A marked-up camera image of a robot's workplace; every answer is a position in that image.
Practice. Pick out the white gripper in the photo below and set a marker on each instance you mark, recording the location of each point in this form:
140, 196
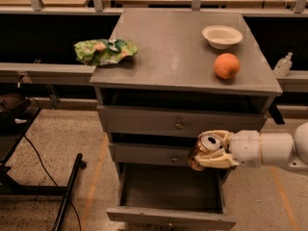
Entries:
245, 146

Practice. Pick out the orange soda can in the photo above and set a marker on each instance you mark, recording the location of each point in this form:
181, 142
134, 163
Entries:
207, 145

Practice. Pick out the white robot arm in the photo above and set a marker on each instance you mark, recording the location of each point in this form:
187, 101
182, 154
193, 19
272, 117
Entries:
283, 150

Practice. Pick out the grey top drawer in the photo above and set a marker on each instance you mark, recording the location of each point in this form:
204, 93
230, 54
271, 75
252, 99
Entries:
175, 123

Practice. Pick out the grey drawer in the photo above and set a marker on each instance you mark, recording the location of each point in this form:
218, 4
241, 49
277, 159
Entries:
171, 196
175, 123
149, 154

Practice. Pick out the grey bottom drawer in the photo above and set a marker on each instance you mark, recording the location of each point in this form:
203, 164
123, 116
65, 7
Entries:
171, 196

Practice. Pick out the grey wooden drawer cabinet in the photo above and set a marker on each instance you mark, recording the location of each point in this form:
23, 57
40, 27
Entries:
173, 69

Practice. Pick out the grey middle drawer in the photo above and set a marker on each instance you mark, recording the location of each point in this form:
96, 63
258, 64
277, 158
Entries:
149, 154

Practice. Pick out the orange fruit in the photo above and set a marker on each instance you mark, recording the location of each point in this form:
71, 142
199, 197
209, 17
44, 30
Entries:
227, 66

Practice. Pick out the clear sanitizer pump bottle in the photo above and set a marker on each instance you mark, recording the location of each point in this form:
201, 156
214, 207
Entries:
283, 66

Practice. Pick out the white paper bowl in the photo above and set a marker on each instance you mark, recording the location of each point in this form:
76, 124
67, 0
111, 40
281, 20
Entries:
222, 37

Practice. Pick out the green chip bag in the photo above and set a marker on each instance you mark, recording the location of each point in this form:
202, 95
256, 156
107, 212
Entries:
104, 51

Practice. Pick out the grey metal shelf rail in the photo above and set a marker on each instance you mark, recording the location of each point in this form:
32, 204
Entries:
52, 74

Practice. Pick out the black metal stand frame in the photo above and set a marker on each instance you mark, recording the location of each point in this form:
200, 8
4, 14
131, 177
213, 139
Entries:
44, 157

